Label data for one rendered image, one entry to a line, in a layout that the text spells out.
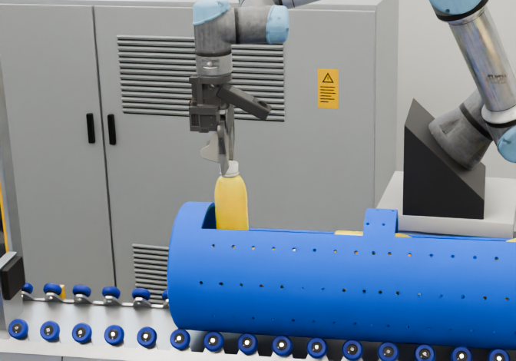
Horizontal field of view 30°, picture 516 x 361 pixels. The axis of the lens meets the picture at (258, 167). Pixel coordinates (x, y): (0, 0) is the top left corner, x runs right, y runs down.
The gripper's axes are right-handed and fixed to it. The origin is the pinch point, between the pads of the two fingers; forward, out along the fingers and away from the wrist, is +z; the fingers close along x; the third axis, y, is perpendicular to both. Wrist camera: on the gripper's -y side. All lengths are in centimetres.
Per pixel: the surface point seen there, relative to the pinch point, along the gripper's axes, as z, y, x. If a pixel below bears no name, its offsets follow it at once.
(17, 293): 34, 54, -3
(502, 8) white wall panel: 11, -71, -265
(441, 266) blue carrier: 16.2, -44.8, 11.3
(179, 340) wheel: 36.6, 10.5, 10.7
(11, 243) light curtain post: 33, 67, -30
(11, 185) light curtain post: 18, 67, -34
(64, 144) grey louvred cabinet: 46, 103, -157
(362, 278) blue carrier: 18.9, -29.4, 12.8
